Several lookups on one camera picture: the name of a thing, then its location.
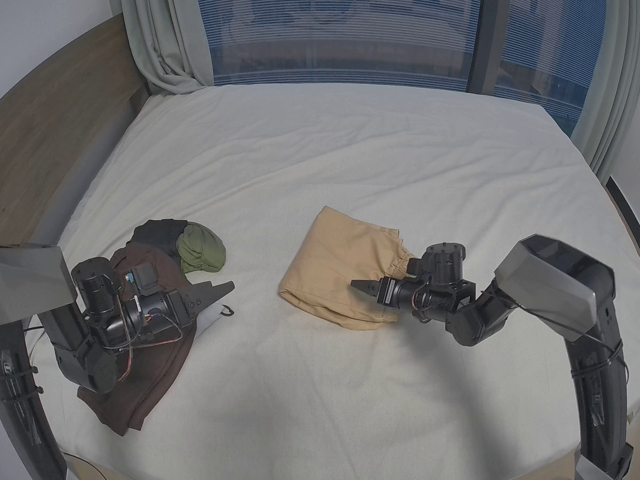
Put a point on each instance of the green garment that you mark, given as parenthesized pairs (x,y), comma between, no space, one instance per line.
(200,248)

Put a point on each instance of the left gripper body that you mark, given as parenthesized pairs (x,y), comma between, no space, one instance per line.
(165,310)

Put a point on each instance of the bed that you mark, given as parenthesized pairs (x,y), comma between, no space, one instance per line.
(350,143)

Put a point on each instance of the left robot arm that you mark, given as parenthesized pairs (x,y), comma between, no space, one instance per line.
(30,283)

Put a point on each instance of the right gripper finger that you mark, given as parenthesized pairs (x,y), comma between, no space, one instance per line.
(370,285)
(374,295)

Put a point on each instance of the brown garment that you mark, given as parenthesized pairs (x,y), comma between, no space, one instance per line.
(150,368)

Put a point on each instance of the window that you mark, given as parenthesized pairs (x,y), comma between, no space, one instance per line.
(350,28)

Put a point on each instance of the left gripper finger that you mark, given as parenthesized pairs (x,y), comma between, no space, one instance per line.
(212,297)

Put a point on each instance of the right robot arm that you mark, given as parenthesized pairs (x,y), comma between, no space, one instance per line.
(550,278)

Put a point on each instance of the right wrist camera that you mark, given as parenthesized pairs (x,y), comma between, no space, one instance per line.
(416,267)

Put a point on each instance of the dark grey garment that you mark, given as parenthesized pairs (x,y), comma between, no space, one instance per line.
(157,235)

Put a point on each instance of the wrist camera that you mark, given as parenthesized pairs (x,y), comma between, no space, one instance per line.
(416,267)
(145,279)

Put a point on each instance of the tan shorts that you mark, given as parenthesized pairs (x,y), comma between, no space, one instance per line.
(330,263)

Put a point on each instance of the pale green curtain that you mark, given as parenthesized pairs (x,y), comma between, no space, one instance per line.
(617,93)
(155,28)

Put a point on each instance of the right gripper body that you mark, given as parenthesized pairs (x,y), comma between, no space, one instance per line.
(397,294)

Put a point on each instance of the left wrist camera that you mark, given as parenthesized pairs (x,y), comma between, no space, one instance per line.
(145,279)

